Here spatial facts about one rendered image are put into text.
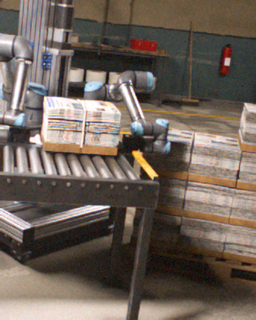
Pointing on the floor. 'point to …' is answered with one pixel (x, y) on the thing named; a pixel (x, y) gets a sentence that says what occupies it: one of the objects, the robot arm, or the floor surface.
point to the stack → (202, 205)
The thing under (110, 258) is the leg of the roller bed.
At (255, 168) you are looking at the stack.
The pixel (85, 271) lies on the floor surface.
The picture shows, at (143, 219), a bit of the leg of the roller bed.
